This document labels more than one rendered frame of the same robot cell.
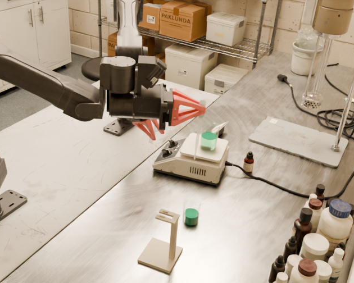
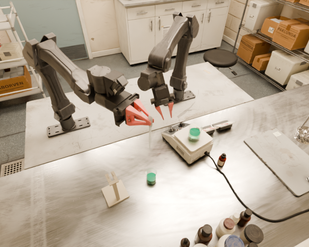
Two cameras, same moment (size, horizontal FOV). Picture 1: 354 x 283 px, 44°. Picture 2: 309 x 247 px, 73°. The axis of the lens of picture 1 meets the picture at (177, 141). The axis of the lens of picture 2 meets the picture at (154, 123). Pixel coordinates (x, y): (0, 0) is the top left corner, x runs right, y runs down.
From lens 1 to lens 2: 0.64 m
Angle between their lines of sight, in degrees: 34
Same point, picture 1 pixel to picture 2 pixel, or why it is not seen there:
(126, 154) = (158, 119)
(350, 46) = not seen: outside the picture
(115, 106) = (96, 99)
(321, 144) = (302, 169)
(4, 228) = (68, 136)
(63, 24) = (221, 24)
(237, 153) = (226, 147)
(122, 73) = (95, 80)
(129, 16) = (171, 33)
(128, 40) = (158, 51)
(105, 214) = (114, 152)
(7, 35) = not seen: hidden behind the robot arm
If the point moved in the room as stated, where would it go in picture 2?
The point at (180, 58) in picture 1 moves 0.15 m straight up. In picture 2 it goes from (279, 59) to (284, 47)
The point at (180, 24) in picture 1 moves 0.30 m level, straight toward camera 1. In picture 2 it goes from (288, 37) to (280, 46)
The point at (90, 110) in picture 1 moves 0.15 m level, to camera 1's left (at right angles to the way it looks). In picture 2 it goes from (83, 97) to (57, 80)
